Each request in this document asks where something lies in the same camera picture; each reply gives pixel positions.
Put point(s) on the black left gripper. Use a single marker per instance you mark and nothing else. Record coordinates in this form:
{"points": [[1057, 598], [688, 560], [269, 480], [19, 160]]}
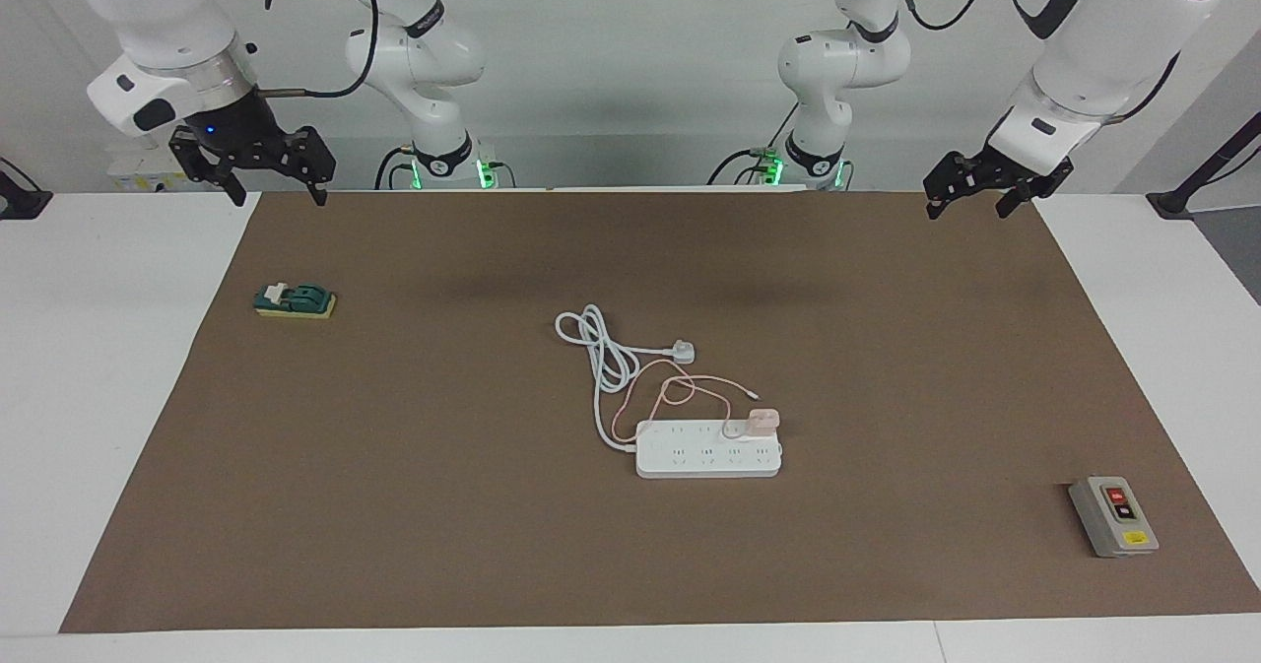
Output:
{"points": [[1025, 172]]}

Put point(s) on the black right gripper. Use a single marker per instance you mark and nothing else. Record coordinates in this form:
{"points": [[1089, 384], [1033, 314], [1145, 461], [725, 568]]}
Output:
{"points": [[246, 141]]}

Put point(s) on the pink wall charger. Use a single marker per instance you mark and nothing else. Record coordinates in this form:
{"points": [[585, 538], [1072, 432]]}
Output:
{"points": [[763, 420]]}

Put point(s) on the white power strip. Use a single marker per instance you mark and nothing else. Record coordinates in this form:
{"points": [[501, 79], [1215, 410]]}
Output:
{"points": [[690, 462]]}

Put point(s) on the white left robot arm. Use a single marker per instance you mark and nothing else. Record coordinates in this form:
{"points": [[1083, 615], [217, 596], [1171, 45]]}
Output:
{"points": [[1103, 42]]}

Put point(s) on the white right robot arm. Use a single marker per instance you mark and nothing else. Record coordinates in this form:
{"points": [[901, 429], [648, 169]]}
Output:
{"points": [[167, 13]]}

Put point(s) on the green circuit board module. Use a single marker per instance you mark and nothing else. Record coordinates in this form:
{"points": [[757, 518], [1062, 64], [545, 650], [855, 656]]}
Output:
{"points": [[300, 298]]}

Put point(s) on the white box with yellow labels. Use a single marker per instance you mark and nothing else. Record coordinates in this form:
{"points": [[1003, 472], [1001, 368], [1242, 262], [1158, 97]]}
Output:
{"points": [[138, 178]]}

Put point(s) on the black table clamp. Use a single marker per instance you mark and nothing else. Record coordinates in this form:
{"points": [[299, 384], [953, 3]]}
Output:
{"points": [[20, 200]]}

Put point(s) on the large brown table mat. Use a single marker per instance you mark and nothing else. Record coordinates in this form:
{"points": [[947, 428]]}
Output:
{"points": [[443, 505]]}

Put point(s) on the grey on-off switch box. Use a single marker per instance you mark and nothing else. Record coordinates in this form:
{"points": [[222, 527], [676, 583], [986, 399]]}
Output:
{"points": [[1118, 517]]}

